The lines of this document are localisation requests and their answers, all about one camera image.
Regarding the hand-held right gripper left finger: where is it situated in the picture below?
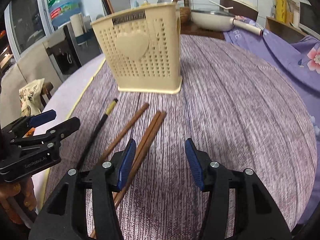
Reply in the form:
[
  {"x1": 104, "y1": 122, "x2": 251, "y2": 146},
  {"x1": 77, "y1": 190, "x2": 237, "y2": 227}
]
[{"x1": 35, "y1": 138, "x2": 137, "y2": 240}]

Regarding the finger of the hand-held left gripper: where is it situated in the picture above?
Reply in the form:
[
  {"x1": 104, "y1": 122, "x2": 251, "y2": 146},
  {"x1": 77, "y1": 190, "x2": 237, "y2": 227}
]
[
  {"x1": 10, "y1": 116, "x2": 81, "y2": 153},
  {"x1": 1, "y1": 109, "x2": 57, "y2": 137}
]

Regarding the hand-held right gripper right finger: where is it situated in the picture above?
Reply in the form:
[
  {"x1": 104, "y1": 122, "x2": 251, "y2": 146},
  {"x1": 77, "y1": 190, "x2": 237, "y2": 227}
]
[{"x1": 185, "y1": 138, "x2": 293, "y2": 240}]

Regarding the black chopstick yellow band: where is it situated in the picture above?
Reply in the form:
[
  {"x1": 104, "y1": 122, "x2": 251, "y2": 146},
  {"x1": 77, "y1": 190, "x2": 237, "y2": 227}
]
[{"x1": 74, "y1": 98, "x2": 119, "y2": 172}]

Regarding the beige plastic utensil holder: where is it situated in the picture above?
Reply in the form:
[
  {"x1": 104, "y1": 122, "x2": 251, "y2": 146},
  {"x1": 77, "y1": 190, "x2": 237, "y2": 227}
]
[{"x1": 90, "y1": 2, "x2": 184, "y2": 95}]

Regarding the dark brown chopstick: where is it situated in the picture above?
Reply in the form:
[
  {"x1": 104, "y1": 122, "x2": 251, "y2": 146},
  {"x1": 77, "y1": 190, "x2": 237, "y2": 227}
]
[{"x1": 100, "y1": 0, "x2": 112, "y2": 16}]

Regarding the person's left hand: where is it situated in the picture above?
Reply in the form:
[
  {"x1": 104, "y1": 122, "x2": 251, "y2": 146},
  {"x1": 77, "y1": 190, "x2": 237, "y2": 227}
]
[{"x1": 0, "y1": 179, "x2": 38, "y2": 227}]

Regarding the printed snack bag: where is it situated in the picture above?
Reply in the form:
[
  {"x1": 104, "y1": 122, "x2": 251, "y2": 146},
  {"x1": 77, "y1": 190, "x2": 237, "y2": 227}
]
[{"x1": 19, "y1": 78, "x2": 46, "y2": 117}]

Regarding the dark wooden chair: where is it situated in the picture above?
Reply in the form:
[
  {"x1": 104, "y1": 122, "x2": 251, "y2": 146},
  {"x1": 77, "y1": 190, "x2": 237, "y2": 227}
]
[{"x1": 41, "y1": 82, "x2": 54, "y2": 106}]

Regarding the beige cloth cover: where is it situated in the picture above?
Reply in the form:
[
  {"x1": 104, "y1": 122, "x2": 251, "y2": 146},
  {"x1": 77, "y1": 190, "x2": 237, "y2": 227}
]
[{"x1": 0, "y1": 34, "x2": 63, "y2": 101}]

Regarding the grey water dispenser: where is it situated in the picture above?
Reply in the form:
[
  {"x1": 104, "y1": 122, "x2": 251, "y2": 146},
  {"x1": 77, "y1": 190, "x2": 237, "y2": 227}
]
[{"x1": 41, "y1": 22, "x2": 101, "y2": 81}]

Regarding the blue paper roll holder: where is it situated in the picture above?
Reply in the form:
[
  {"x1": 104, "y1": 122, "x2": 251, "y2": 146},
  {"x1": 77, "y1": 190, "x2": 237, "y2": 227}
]
[{"x1": 76, "y1": 34, "x2": 93, "y2": 46}]

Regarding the white framed sliding door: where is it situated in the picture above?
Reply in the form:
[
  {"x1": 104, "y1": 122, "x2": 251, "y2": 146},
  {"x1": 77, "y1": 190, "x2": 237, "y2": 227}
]
[{"x1": 4, "y1": 0, "x2": 54, "y2": 63}]

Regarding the blue water jug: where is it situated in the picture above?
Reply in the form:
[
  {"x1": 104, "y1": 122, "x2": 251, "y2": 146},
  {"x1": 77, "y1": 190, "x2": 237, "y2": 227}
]
[{"x1": 46, "y1": 0, "x2": 82, "y2": 27}]

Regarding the dark wooden vanity counter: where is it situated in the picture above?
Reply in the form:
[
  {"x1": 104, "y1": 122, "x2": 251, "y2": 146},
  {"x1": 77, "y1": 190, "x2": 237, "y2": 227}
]
[{"x1": 180, "y1": 21, "x2": 225, "y2": 40}]

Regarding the purple floral blanket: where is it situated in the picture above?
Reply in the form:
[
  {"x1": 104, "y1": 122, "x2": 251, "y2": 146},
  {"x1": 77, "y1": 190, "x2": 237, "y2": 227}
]
[{"x1": 223, "y1": 15, "x2": 320, "y2": 136}]

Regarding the white pan with lid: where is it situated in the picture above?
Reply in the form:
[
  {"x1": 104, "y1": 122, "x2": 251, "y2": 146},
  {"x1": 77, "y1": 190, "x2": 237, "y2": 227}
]
[{"x1": 191, "y1": 9, "x2": 264, "y2": 36}]

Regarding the white rice paddle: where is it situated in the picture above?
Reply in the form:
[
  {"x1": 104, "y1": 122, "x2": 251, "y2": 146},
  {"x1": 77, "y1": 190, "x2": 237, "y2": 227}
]
[{"x1": 209, "y1": 0, "x2": 233, "y2": 10}]

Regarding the light wooden side shelf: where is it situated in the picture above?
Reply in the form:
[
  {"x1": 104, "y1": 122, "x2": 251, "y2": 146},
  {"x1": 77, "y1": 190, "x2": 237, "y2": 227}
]
[{"x1": 265, "y1": 16, "x2": 307, "y2": 37}]

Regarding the brown white rice cooker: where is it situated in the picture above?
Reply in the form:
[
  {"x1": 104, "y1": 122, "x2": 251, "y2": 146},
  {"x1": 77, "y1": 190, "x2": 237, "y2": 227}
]
[{"x1": 220, "y1": 0, "x2": 259, "y2": 22}]

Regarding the brown paper box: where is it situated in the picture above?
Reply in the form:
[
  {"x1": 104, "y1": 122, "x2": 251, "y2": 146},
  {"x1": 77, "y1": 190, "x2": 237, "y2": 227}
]
[{"x1": 285, "y1": 0, "x2": 300, "y2": 23}]

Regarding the yellow wrap roll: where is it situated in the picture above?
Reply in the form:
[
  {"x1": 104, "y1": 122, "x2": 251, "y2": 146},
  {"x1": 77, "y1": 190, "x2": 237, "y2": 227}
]
[{"x1": 274, "y1": 0, "x2": 287, "y2": 22}]

